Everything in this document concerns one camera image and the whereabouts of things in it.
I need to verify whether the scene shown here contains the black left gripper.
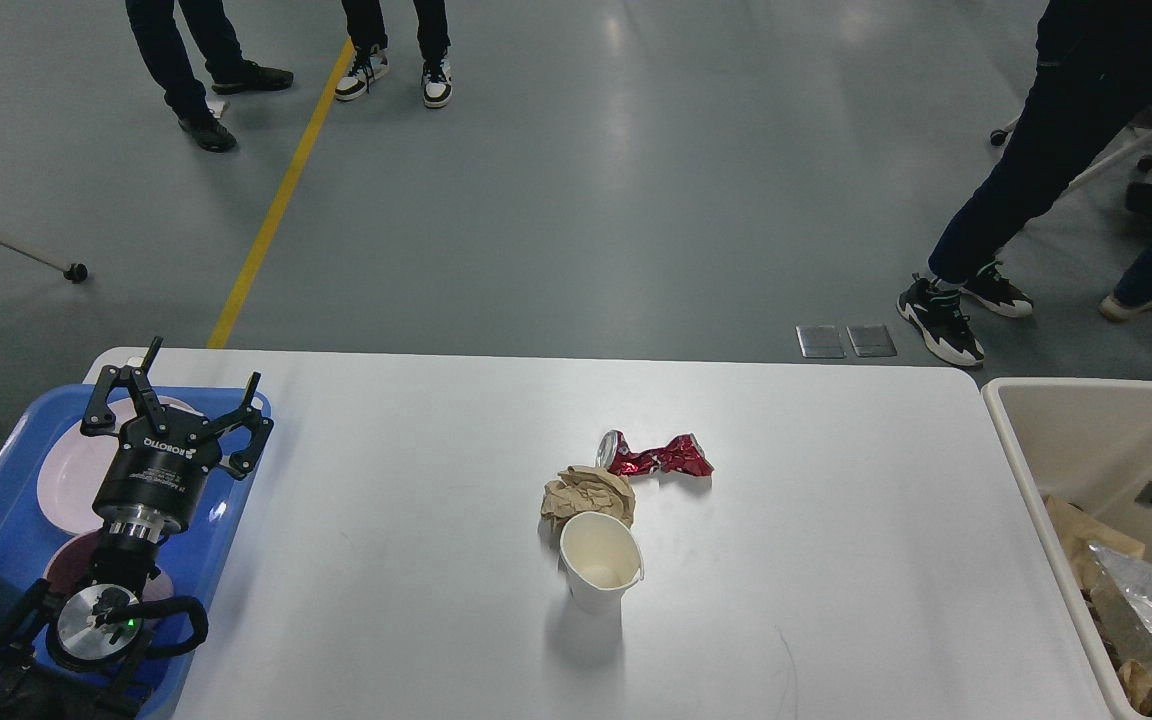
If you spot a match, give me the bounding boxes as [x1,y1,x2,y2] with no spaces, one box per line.
[79,336,274,530]

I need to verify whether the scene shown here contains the brown paper bag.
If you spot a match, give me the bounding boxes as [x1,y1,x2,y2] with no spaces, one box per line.
[1043,495,1146,591]

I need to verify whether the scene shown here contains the pink plate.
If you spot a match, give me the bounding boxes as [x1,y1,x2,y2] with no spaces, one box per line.
[35,396,205,535]

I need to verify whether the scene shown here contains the pink mug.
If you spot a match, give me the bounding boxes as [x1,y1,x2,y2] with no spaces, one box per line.
[44,530,175,617]

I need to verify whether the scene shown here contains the white paper cup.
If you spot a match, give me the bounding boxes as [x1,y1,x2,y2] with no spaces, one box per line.
[559,511,644,615]

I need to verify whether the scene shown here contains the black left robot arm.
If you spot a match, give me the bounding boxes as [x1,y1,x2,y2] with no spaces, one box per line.
[0,341,275,719]

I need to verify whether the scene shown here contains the beige plastic bin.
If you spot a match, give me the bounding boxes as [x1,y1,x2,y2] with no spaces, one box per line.
[982,378,1152,719]

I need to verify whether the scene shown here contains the blue plastic tray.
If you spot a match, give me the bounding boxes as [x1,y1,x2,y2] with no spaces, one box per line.
[0,384,257,719]

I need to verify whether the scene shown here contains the metal floor plate right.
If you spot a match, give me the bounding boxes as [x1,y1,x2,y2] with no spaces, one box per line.
[846,324,899,357]

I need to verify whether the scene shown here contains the metal floor plate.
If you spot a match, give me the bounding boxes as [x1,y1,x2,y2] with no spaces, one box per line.
[846,324,899,357]
[796,325,847,359]

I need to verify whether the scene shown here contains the metal floor plate left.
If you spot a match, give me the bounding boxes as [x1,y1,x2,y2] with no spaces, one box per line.
[796,325,847,359]

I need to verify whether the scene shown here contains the crumpled brown paper ball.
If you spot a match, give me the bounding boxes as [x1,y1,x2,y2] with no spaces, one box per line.
[540,467,636,532]

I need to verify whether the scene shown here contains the person in dark trousers left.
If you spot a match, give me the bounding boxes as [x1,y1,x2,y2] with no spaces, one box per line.
[124,0,295,154]

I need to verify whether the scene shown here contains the person in dark clothes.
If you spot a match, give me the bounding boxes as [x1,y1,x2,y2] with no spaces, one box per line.
[897,1,1152,367]

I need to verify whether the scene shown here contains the person in black trousers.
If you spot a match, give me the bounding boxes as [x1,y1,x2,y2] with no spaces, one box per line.
[334,0,455,109]

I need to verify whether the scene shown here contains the crushed red can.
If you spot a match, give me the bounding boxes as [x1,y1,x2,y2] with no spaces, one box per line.
[596,430,714,478]

